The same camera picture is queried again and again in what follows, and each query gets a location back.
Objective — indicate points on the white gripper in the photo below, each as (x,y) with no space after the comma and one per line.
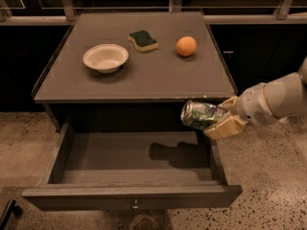
(252,104)

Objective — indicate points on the green soda can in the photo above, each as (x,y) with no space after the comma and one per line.
(200,115)

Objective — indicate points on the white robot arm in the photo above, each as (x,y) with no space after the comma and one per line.
(287,96)

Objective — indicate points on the metal drawer knob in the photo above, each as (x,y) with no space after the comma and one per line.
(135,205)

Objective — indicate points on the open grey top drawer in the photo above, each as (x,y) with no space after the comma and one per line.
(109,170)

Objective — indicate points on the orange fruit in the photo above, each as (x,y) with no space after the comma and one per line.
(186,46)

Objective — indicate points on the green and yellow sponge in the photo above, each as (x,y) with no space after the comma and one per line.
(142,41)

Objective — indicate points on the white bowl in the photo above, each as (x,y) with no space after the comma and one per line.
(105,58)

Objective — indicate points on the grey cabinet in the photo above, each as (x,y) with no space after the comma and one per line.
(156,76)

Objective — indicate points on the metal window railing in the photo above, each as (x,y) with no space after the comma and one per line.
(214,11)

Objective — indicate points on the black caster wheel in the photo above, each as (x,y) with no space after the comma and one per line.
(17,210)

